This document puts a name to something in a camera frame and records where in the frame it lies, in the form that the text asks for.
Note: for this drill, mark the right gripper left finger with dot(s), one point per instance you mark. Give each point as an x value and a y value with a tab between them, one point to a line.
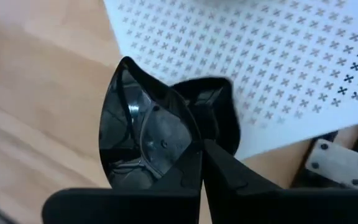
191	174

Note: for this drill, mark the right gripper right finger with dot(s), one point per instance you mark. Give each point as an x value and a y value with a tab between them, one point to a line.
225	174

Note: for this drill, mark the white perforated shelf rack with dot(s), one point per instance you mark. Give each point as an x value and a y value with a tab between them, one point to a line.
275	46

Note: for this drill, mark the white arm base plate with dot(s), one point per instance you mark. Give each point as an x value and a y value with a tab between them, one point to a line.
337	165

